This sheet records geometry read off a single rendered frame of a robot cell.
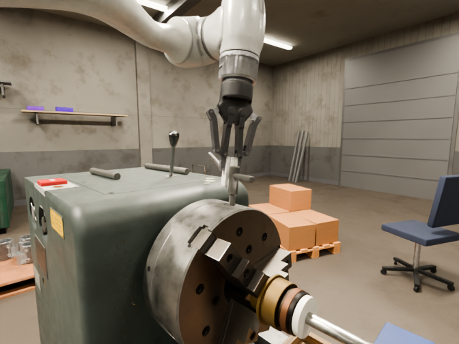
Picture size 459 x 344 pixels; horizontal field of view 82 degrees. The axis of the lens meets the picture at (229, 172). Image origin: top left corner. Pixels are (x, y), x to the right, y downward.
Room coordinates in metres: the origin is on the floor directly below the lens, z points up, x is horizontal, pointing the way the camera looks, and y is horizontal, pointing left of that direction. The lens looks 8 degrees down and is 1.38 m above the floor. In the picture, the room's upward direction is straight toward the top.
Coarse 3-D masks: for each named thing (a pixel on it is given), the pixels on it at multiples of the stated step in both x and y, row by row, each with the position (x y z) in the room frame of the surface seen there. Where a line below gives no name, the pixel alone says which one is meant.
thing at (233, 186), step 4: (232, 168) 0.56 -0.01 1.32; (236, 168) 0.56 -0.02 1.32; (232, 172) 0.56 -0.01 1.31; (236, 172) 0.56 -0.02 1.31; (232, 176) 0.56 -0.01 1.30; (232, 180) 0.56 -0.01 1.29; (236, 180) 0.56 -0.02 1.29; (228, 184) 0.57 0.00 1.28; (232, 184) 0.56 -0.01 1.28; (236, 184) 0.56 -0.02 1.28; (228, 188) 0.56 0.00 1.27; (232, 188) 0.56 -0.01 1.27; (236, 188) 0.56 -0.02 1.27; (228, 192) 0.56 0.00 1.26; (232, 192) 0.56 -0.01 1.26; (236, 192) 0.56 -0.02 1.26; (232, 196) 0.56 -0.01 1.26; (232, 200) 0.56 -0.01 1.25; (232, 204) 0.56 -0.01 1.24
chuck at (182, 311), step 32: (192, 224) 0.50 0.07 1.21; (224, 224) 0.49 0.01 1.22; (256, 224) 0.55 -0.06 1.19; (160, 256) 0.48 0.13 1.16; (192, 256) 0.43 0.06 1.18; (256, 256) 0.56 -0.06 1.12; (160, 288) 0.45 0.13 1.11; (192, 288) 0.43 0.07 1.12; (224, 288) 0.57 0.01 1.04; (160, 320) 0.46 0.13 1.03; (192, 320) 0.43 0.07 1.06; (224, 320) 0.49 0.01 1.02
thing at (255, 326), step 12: (228, 300) 0.50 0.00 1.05; (240, 300) 0.50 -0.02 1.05; (228, 312) 0.49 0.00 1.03; (240, 312) 0.47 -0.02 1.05; (252, 312) 0.46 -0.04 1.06; (228, 324) 0.48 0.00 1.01; (240, 324) 0.46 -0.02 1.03; (252, 324) 0.45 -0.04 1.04; (228, 336) 0.47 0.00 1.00; (240, 336) 0.45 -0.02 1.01; (252, 336) 0.46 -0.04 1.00
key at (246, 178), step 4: (212, 156) 0.75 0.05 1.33; (216, 160) 0.71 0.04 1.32; (236, 176) 0.54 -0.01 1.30; (240, 176) 0.52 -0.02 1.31; (244, 176) 0.50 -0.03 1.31; (248, 176) 0.49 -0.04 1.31; (252, 176) 0.48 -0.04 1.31; (244, 180) 0.50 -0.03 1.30; (248, 180) 0.48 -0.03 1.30; (252, 180) 0.48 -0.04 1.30
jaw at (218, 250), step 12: (204, 228) 0.48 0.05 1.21; (204, 240) 0.46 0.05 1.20; (216, 240) 0.46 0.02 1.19; (204, 252) 0.45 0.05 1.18; (216, 252) 0.44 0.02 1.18; (228, 252) 0.44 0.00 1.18; (216, 264) 0.45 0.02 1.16; (228, 264) 0.44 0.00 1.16; (240, 264) 0.45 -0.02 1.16; (252, 264) 0.45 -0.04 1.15; (228, 276) 0.46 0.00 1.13; (240, 276) 0.43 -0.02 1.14; (252, 276) 0.45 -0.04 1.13; (264, 276) 0.45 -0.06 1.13; (240, 288) 0.47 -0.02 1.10; (252, 288) 0.43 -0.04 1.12
